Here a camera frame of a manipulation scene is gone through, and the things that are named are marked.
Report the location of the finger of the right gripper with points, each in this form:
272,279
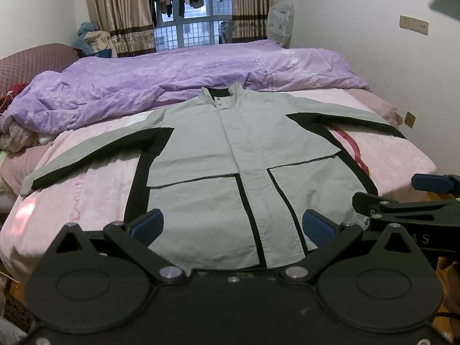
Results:
377,207
441,184

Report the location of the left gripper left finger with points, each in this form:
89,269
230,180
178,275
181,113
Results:
133,239

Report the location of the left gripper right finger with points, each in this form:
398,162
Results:
332,241

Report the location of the grey and black jacket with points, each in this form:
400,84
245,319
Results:
232,172

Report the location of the red clothes beside bed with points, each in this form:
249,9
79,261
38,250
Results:
10,95

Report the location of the pile of clothes by curtain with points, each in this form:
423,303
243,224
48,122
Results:
92,41

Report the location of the window with hanging clothes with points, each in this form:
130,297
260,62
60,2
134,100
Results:
191,23

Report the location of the pink cartoon bed blanket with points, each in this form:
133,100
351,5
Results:
96,194

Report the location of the mauve pillow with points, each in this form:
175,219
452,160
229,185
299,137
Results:
386,110

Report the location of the purple duvet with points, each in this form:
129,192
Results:
94,89

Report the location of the maroon quilted headboard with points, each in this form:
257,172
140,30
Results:
23,66

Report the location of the covered standing fan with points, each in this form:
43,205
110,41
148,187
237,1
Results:
280,21

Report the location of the left beige curtain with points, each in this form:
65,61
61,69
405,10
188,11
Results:
129,23

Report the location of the beige curtain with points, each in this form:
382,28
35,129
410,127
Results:
129,23
249,20

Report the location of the right beige curtain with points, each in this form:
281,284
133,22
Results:
249,20

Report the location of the small wall socket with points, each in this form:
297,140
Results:
410,119

